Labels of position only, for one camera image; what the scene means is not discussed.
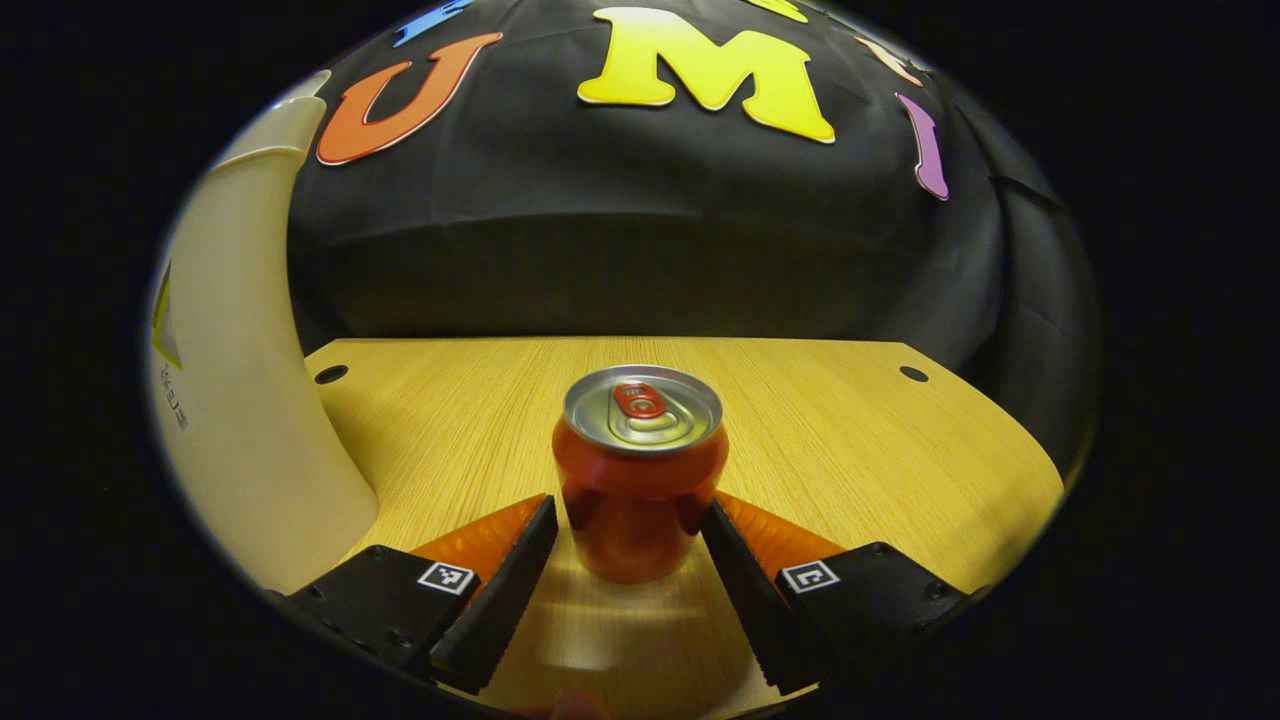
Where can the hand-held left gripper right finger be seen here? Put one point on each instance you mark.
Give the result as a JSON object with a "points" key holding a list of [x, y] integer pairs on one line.
{"points": [[745, 595]]}

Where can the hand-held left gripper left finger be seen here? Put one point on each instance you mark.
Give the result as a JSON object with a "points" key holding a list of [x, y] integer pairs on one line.
{"points": [[505, 595]]}

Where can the red pop can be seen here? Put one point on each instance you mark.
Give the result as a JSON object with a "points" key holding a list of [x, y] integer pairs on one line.
{"points": [[640, 500]]}

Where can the white desktop garbage bin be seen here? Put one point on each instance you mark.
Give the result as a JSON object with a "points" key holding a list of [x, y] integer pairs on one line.
{"points": [[240, 420]]}

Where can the wooden desktop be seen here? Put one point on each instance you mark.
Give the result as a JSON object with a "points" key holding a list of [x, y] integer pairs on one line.
{"points": [[850, 450]]}

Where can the black backdrop cloth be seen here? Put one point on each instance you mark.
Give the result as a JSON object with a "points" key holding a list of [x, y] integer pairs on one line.
{"points": [[650, 230]]}

